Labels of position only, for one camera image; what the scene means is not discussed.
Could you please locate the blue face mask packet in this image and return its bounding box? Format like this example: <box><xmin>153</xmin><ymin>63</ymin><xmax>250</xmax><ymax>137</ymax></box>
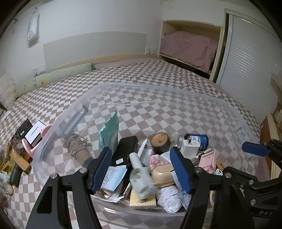
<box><xmin>101</xmin><ymin>165</ymin><xmax>127</xmax><ymax>192</ymax></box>

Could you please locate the white plastic handle tool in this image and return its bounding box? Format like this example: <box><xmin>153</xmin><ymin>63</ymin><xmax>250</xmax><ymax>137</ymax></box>
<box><xmin>129</xmin><ymin>152</ymin><xmax>157</xmax><ymax>199</ymax></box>

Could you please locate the beige smooth stone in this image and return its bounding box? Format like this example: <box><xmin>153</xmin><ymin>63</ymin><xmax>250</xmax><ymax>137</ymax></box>
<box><xmin>6</xmin><ymin>184</ymin><xmax>14</xmax><ymax>196</ymax></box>

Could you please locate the cardboard tube with twine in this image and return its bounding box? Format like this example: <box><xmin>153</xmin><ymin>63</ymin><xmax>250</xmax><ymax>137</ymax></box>
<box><xmin>63</xmin><ymin>133</ymin><xmax>93</xmax><ymax>168</ymax></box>

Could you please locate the white Chanel box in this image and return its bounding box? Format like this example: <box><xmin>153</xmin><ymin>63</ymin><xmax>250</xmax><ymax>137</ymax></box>
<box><xmin>24</xmin><ymin>120</ymin><xmax>46</xmax><ymax>144</ymax></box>

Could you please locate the pink bunny phone stand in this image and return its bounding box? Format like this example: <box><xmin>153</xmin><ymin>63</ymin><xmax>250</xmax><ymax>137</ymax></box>
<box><xmin>22</xmin><ymin>125</ymin><xmax>52</xmax><ymax>158</ymax></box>

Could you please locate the black flat box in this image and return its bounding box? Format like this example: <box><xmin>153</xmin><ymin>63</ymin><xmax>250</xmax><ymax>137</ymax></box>
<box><xmin>17</xmin><ymin>118</ymin><xmax>32</xmax><ymax>139</ymax></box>

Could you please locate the teal box in bin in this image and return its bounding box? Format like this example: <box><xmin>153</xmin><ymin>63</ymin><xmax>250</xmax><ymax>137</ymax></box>
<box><xmin>99</xmin><ymin>111</ymin><xmax>119</xmax><ymax>154</ymax></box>

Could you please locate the round brown tin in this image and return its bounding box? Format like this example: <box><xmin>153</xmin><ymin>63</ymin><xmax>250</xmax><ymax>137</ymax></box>
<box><xmin>151</xmin><ymin>133</ymin><xmax>171</xmax><ymax>155</ymax></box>

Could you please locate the black pouch in bin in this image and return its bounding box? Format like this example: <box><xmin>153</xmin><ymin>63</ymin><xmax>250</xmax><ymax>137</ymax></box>
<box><xmin>112</xmin><ymin>135</ymin><xmax>138</xmax><ymax>167</ymax></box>

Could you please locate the white fluffy pillow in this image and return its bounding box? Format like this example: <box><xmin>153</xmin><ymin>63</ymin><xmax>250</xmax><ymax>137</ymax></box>
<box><xmin>0</xmin><ymin>73</ymin><xmax>16</xmax><ymax>110</ymax></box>

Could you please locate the clear plastic storage bin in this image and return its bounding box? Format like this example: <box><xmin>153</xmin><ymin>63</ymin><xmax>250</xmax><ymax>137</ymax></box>
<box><xmin>32</xmin><ymin>82</ymin><xmax>271</xmax><ymax>219</ymax></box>

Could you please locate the green bolster pillow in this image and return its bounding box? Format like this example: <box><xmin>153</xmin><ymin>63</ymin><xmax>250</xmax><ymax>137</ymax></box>
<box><xmin>15</xmin><ymin>63</ymin><xmax>96</xmax><ymax>98</ymax></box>

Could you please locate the white louvered closet door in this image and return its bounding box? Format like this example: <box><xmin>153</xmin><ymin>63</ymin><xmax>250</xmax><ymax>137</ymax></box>
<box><xmin>216</xmin><ymin>10</ymin><xmax>281</xmax><ymax>122</ymax></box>

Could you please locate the pink blanket in alcove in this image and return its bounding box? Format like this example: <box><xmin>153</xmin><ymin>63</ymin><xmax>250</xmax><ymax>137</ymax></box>
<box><xmin>160</xmin><ymin>31</ymin><xmax>218</xmax><ymax>73</ymax></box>

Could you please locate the grey headboard panel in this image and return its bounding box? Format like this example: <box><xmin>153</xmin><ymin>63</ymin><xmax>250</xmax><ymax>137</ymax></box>
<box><xmin>44</xmin><ymin>32</ymin><xmax>147</xmax><ymax>72</ymax></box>

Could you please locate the hanging white paper bag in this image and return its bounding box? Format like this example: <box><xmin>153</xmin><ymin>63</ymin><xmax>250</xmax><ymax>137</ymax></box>
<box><xmin>26</xmin><ymin>7</ymin><xmax>40</xmax><ymax>42</ymax></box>

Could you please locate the wall power socket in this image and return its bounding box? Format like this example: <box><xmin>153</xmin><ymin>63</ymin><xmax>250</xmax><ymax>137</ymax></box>
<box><xmin>32</xmin><ymin>65</ymin><xmax>46</xmax><ymax>77</ymax></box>

